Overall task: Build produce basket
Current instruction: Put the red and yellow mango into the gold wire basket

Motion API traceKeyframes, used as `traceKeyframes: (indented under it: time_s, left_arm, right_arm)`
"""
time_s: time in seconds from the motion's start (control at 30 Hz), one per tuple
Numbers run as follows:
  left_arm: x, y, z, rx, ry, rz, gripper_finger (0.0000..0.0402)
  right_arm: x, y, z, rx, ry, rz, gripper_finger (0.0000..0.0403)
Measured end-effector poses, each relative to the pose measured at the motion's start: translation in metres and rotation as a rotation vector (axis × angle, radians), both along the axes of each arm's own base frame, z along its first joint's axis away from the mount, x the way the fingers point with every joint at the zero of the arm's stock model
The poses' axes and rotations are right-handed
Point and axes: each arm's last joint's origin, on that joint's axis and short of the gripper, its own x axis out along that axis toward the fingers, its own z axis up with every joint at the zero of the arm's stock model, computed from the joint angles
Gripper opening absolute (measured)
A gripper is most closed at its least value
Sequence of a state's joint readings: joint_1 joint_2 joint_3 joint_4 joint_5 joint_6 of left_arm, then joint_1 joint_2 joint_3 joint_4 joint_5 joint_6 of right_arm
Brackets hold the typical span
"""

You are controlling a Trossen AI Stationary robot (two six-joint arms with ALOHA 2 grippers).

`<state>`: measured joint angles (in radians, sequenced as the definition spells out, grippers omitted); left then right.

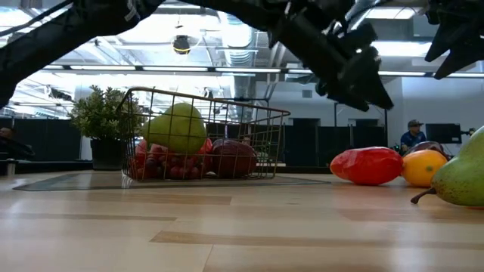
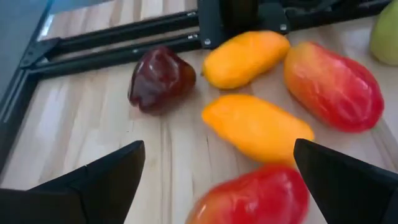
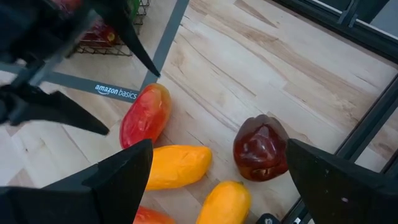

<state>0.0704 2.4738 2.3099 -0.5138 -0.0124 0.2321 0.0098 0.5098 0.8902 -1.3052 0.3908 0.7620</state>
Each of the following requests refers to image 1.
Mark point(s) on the long ceiling light bar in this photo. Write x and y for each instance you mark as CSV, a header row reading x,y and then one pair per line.
x,y
174,68

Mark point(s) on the silver ventilation duct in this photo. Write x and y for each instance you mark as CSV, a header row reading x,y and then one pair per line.
x,y
238,34

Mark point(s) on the black ceiling dome device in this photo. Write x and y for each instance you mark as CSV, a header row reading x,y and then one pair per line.
x,y
181,44

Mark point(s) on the potted green plant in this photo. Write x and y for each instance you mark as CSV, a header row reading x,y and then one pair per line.
x,y
98,117

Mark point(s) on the black partition panel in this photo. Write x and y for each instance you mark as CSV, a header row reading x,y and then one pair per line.
x,y
45,140

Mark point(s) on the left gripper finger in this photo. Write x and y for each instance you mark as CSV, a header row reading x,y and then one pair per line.
x,y
340,94
372,79

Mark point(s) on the green pear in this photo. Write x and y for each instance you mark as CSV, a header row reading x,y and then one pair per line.
x,y
461,177
175,128

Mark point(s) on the black monitor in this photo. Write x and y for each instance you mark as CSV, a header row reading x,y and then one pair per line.
x,y
444,133

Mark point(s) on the yellow mango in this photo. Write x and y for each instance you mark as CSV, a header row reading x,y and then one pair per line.
x,y
423,168

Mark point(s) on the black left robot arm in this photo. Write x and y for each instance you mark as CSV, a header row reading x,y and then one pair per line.
x,y
56,34

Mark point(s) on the grey bordered baking mat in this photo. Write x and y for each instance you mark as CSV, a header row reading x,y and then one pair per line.
x,y
75,183

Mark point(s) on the red grape bunch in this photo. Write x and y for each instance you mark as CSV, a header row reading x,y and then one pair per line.
x,y
177,170

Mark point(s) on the red mango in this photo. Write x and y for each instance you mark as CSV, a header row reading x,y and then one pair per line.
x,y
367,166

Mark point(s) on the person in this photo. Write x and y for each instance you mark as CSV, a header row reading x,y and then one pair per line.
x,y
9,141
413,138

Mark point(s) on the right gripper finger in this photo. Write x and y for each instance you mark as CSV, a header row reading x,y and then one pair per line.
x,y
459,38
465,56

